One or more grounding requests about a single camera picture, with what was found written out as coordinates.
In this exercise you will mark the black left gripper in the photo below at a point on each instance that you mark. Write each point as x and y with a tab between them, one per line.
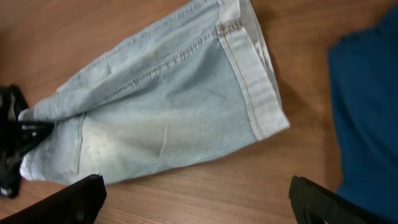
17	138

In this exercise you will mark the blue shirt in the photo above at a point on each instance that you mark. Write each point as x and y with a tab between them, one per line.
363	84

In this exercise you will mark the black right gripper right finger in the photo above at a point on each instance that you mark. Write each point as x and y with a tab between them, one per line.
314	204

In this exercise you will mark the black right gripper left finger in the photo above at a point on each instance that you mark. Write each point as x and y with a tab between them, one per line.
78	203

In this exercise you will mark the light blue denim shorts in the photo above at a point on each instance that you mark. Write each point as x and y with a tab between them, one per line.
192	87

